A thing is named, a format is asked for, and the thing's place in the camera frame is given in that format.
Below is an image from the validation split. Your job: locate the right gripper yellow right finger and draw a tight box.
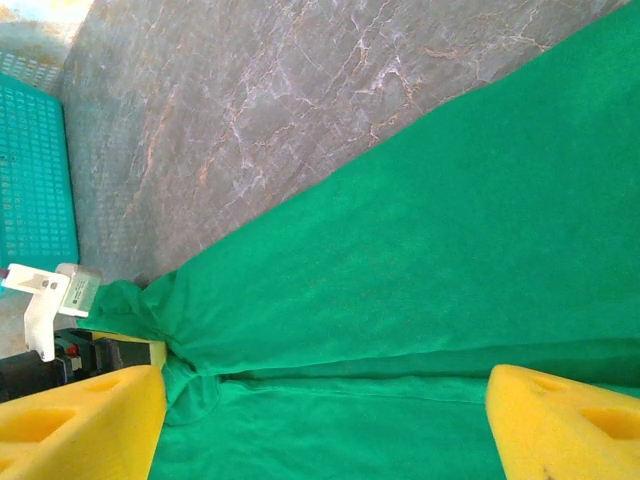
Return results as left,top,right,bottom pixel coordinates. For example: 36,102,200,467
487,364,640,480

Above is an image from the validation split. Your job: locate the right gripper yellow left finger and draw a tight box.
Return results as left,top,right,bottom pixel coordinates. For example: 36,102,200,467
0,364,169,480

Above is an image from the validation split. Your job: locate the green t-shirt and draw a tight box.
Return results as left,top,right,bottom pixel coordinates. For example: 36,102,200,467
77,0,640,480

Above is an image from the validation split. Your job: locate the teal plastic mesh basket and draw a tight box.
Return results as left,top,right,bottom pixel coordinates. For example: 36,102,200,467
0,49,81,274

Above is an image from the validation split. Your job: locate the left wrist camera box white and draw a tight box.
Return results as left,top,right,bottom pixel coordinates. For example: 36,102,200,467
0,262,103,362

